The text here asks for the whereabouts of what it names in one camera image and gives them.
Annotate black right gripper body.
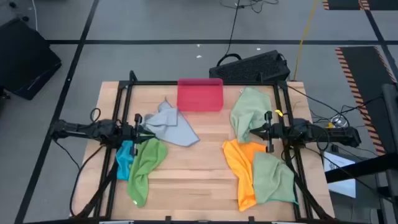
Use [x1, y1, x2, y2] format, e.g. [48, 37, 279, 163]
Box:
[264, 111, 295, 153]

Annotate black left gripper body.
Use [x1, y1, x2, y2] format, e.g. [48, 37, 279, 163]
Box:
[119, 113, 143, 156]

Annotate pale green microfiber towel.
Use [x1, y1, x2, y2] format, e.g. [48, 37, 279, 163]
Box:
[252, 151, 299, 206]
[229, 86, 273, 144]

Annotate grey microfiber towel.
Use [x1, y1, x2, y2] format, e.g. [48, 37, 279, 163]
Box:
[141, 99, 200, 147]

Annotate orange microfiber towel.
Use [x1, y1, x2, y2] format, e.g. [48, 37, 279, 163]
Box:
[222, 139, 268, 212]

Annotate red plastic bin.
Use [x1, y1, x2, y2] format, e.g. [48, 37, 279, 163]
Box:
[176, 77, 224, 112]

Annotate bright green microfiber towel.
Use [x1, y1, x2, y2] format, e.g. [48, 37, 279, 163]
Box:
[126, 138, 169, 208]

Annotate blue microfiber towel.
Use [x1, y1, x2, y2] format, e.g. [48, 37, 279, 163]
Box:
[115, 140, 135, 181]

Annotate black perforated computer case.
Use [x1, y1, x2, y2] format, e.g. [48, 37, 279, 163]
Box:
[208, 49, 292, 83]

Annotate black metal stand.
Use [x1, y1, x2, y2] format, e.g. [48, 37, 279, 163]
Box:
[325, 83, 398, 224]

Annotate black hazard striped mat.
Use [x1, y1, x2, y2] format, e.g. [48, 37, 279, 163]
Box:
[335, 45, 398, 156]
[322, 0, 398, 11]

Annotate large black case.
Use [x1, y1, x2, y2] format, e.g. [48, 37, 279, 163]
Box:
[0, 17, 62, 101]

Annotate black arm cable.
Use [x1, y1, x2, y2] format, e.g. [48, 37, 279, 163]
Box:
[52, 138, 105, 218]
[286, 85, 341, 116]

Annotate black metal table frame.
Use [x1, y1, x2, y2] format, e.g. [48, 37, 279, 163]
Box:
[74, 70, 335, 223]

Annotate white coiled cable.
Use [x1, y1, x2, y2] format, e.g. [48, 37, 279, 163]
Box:
[330, 114, 349, 129]

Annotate black floor cable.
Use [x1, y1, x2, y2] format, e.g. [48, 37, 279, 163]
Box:
[216, 0, 280, 67]

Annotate yellow cable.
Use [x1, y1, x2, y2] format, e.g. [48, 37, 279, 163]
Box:
[293, 0, 318, 81]

